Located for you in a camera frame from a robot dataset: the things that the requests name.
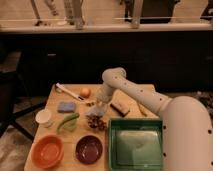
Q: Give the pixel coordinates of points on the orange bowl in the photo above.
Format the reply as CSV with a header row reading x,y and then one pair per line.
x,y
47,152

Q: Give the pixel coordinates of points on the white cup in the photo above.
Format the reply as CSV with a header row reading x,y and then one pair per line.
x,y
44,118

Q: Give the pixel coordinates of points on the blue sponge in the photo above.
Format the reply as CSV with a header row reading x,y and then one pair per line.
x,y
66,107

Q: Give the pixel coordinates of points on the bunch of dark grapes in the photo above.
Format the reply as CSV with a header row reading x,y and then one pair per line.
x,y
96,122

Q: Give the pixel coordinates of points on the green plastic tray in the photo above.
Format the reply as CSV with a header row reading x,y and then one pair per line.
x,y
135,145

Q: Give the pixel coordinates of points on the white handled knife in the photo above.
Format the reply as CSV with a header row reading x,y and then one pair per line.
x,y
63,89

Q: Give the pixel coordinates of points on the black chair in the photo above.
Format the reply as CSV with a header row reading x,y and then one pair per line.
x,y
9,77

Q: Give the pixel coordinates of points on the dark purple bowl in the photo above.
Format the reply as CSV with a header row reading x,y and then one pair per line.
x,y
88,149

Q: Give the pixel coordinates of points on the yellow banana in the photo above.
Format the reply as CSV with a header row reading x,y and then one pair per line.
x,y
142,110

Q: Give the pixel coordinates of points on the brown block brush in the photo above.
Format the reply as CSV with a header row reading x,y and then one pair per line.
x,y
120,108

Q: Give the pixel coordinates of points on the green pea pod toy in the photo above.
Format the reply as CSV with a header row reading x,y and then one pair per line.
x,y
71,120

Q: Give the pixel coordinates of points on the orange fruit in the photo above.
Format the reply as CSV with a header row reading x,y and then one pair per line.
x,y
85,92

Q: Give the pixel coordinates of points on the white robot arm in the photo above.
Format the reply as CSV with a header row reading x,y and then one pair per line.
x,y
187,129

